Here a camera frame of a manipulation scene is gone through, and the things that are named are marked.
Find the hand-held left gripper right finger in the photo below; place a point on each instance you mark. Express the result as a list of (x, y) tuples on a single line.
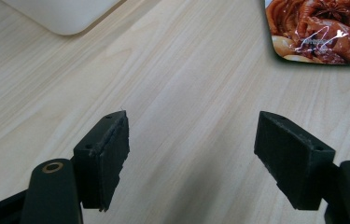
[(291, 161)]

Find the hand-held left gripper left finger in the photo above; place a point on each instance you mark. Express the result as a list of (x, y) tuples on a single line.
[(101, 165)]

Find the braised meat snack packet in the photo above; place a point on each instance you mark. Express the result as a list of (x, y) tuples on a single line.
[(322, 31)]

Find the white plastic container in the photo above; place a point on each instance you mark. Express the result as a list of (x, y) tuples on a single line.
[(63, 14)]

